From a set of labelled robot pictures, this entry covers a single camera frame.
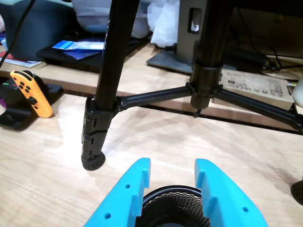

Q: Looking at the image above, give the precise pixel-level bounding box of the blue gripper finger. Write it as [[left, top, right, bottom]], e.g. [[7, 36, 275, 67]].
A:
[[84, 157, 152, 227], [194, 158, 269, 227]]

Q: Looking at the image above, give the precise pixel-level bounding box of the black mesh pen holder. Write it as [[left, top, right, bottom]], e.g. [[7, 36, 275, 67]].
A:
[[134, 185, 212, 227]]

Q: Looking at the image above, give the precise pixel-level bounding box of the brown cardboard box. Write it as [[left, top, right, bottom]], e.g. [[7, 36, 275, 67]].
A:
[[212, 69, 298, 111]]

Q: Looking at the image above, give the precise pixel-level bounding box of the white rounded object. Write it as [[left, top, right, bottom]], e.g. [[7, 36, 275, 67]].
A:
[[291, 77, 303, 107]]

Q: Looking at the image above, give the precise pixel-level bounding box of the orange game controller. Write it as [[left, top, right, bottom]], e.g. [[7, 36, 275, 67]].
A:
[[9, 70, 54, 118]]

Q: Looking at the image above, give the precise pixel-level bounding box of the black controller dock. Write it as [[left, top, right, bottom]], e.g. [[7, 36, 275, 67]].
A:
[[0, 74, 64, 131]]

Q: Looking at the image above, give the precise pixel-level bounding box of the black tripod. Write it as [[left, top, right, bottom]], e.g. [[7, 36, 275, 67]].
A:
[[81, 0, 303, 206]]

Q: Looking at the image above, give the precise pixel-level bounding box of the black flat tray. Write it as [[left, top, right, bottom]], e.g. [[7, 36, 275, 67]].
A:
[[36, 33, 152, 73]]

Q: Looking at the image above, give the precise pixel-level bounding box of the black power adapter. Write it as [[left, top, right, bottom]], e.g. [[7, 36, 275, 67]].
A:
[[222, 46, 269, 74]]

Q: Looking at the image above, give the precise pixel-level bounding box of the blue white packet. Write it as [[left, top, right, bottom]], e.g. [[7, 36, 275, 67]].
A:
[[52, 39, 105, 52]]

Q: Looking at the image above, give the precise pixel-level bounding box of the stack of papers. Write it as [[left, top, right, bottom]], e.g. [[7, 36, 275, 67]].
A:
[[0, 51, 45, 69]]

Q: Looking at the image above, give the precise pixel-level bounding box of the grey monitor stand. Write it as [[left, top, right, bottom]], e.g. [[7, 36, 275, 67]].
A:
[[146, 0, 237, 75]]

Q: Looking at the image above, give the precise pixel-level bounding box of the white plastic bag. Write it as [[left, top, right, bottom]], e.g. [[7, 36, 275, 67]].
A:
[[146, 0, 181, 48]]

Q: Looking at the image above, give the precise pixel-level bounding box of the white fabric bundle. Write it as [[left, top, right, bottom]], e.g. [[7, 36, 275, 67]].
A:
[[71, 0, 152, 38]]

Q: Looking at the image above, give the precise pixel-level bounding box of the dark teal bag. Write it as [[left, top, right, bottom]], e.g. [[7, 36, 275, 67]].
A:
[[4, 0, 80, 62]]

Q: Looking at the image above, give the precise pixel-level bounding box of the tangled black power cable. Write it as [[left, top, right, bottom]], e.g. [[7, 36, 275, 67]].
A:
[[262, 44, 303, 71]]

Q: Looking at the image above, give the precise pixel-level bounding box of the thin black cable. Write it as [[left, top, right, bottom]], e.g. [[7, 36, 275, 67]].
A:
[[0, 0, 36, 69]]

